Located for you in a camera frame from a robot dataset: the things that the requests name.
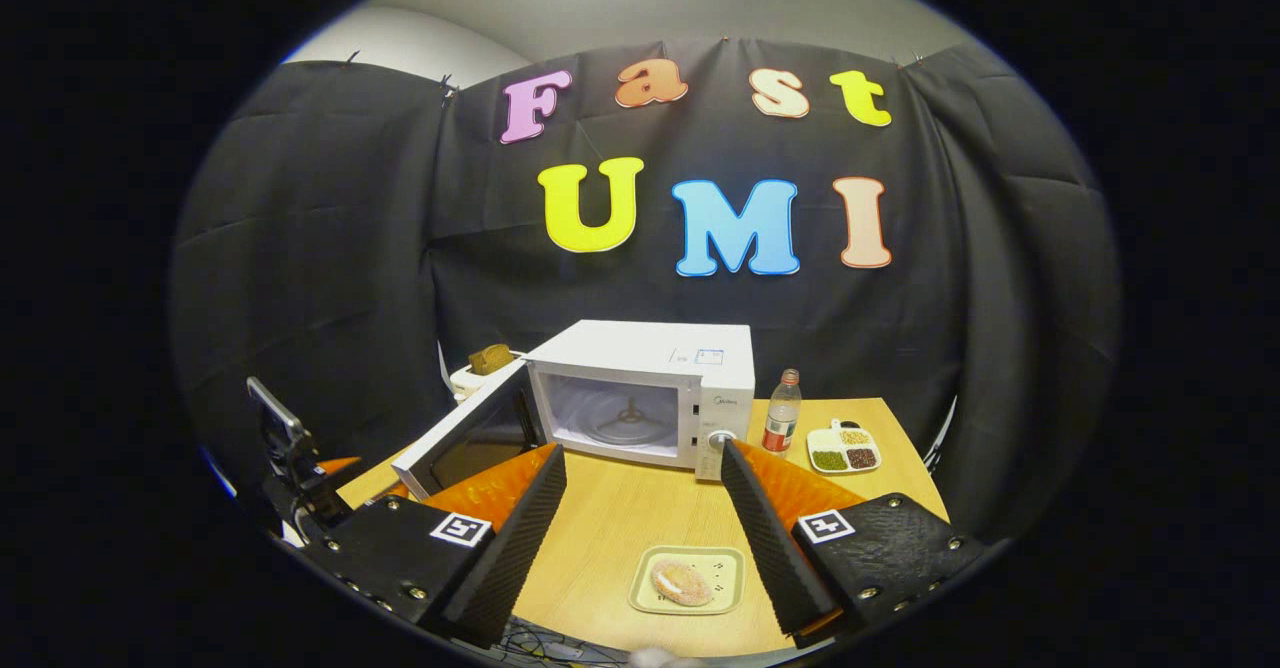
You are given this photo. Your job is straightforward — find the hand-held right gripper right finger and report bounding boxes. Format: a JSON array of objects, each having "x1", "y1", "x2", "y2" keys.
[{"x1": 720, "y1": 439, "x2": 991, "y2": 649}]

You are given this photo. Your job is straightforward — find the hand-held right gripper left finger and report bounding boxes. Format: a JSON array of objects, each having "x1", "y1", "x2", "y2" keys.
[{"x1": 300, "y1": 443, "x2": 568, "y2": 649}]

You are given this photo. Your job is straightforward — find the round brown pastry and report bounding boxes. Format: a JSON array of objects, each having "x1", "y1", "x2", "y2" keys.
[{"x1": 650, "y1": 560, "x2": 715, "y2": 607}]

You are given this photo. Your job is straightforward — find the white microwave oven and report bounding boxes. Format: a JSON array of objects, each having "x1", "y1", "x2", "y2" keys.
[{"x1": 392, "y1": 320, "x2": 756, "y2": 501}]

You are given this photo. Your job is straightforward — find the pale green square plate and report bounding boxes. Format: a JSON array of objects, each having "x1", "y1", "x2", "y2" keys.
[{"x1": 628, "y1": 545, "x2": 746, "y2": 616}]

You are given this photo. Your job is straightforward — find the clear bottle with red label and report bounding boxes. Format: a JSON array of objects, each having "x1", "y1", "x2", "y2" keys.
[{"x1": 762, "y1": 369, "x2": 803, "y2": 454}]

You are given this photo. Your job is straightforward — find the white divided dish of grains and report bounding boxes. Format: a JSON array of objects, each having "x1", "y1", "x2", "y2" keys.
[{"x1": 806, "y1": 420, "x2": 883, "y2": 475}]

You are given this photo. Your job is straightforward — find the white toaster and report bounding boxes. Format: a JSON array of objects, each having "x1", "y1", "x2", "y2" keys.
[{"x1": 450, "y1": 350, "x2": 526, "y2": 404}]

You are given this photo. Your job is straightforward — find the black backdrop cloth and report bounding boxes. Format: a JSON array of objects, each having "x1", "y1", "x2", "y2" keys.
[{"x1": 168, "y1": 38, "x2": 1121, "y2": 539}]

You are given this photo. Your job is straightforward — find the black cables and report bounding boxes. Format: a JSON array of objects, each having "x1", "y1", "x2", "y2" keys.
[{"x1": 490, "y1": 616, "x2": 626, "y2": 665}]

